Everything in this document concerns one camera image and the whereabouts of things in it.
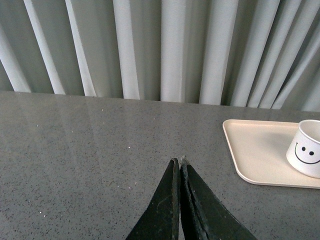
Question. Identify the cream rectangular tray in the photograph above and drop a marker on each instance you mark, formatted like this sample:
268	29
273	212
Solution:
258	149

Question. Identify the white smiley face mug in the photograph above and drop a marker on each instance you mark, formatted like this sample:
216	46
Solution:
303	153

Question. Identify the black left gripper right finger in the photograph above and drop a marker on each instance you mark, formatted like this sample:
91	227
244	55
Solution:
203	215

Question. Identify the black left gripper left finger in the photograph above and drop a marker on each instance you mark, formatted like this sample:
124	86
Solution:
160	221

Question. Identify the grey-white pleated curtain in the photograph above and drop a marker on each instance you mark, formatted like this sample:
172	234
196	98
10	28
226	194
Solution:
245	53

